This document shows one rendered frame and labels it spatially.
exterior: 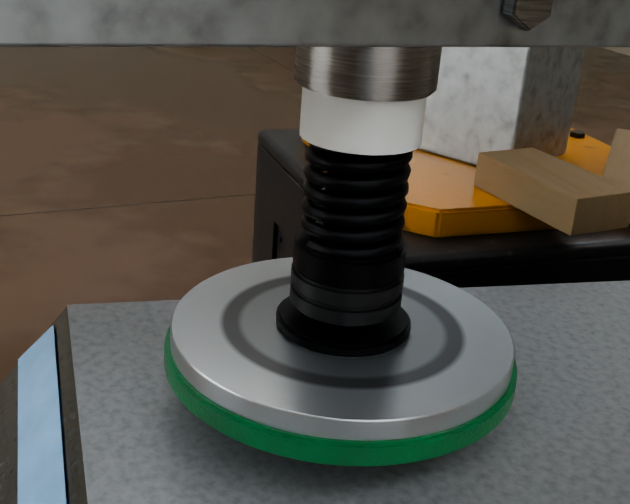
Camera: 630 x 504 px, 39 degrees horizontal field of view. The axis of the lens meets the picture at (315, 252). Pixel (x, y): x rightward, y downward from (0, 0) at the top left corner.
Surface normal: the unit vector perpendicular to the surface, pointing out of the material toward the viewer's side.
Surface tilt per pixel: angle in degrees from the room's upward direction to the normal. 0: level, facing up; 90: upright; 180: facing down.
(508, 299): 0
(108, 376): 0
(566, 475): 0
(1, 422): 45
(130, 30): 90
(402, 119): 90
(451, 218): 90
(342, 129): 90
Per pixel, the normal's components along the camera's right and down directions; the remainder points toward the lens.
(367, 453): 0.08, 0.40
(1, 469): -0.63, -0.61
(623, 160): 0.00, -0.83
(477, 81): -0.65, 0.26
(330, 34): 0.49, 0.37
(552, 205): -0.88, 0.12
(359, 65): -0.17, 0.37
